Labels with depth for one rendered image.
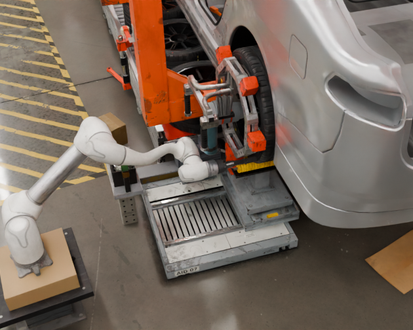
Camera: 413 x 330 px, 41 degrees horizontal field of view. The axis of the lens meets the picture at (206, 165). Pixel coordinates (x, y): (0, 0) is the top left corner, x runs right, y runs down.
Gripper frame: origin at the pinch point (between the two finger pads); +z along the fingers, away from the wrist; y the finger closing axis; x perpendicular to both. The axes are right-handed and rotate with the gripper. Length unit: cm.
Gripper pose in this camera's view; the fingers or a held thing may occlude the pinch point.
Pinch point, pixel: (250, 160)
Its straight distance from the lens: 310.0
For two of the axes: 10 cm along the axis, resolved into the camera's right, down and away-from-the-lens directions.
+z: 9.6, -2.0, 2.1
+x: -2.2, -9.7, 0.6
